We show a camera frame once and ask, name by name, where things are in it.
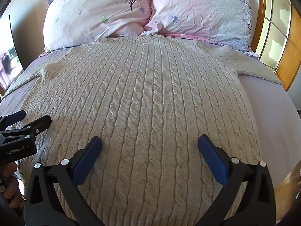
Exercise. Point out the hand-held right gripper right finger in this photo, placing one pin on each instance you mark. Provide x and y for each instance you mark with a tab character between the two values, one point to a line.
214	161

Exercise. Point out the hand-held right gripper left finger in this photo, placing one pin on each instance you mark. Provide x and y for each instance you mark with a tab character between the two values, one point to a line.
85	160

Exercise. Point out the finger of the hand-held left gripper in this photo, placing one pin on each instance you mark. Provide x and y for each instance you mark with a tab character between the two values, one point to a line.
40	124
14	118

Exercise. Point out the person's left hand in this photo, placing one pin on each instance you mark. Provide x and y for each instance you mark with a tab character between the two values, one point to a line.
10	183

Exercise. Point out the pink tree-print pillow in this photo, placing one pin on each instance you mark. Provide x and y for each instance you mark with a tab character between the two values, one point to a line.
94	16

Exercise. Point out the wooden headboard with glass panels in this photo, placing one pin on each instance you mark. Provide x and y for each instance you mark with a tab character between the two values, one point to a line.
275	30

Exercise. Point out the pink flower-print pillow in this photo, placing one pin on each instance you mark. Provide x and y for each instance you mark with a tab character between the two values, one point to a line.
199	11

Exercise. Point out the wall picture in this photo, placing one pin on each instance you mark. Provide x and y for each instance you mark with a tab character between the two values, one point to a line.
9	63

